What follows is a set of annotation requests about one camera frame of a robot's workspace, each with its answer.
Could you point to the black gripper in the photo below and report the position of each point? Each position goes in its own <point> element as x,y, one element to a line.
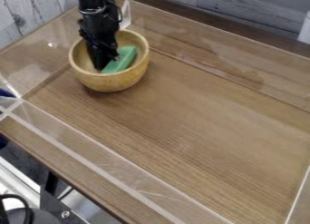
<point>99,26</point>

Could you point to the green rectangular block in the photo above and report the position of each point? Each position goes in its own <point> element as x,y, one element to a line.
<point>127,55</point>

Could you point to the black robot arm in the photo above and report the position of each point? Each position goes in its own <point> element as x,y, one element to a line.
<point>91,0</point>

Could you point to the brown wooden bowl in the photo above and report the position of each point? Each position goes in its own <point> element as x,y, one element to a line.
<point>110,82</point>

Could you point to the black table leg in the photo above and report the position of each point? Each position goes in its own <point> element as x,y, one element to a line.
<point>51,183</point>

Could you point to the clear acrylic tray enclosure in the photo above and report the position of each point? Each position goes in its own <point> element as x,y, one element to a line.
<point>202,145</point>

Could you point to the black metal bracket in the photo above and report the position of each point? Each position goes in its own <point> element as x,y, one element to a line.
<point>58,213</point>

